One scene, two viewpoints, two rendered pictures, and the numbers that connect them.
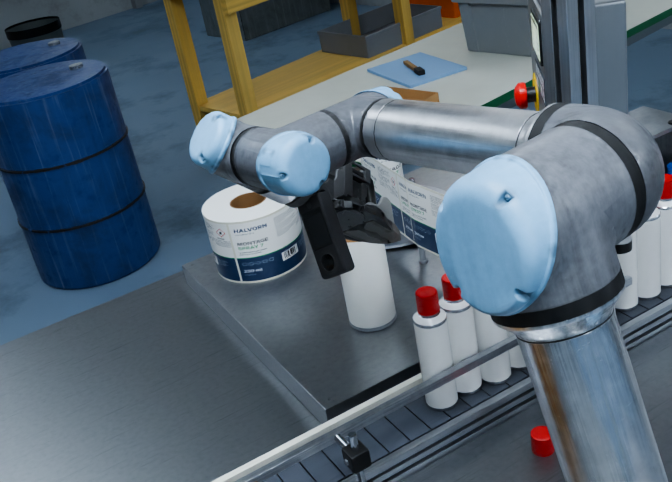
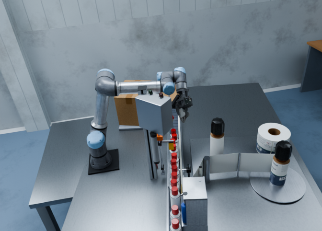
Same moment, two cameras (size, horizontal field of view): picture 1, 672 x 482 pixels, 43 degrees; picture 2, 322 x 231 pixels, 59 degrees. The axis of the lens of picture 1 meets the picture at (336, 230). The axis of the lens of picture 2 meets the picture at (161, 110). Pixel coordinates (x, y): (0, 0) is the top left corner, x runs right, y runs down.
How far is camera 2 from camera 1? 2.30 m
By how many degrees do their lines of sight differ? 97
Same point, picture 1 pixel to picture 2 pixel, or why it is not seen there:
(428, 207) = (230, 159)
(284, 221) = (260, 139)
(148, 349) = (248, 128)
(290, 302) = (238, 146)
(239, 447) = (198, 132)
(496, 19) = not seen: outside the picture
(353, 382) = (194, 144)
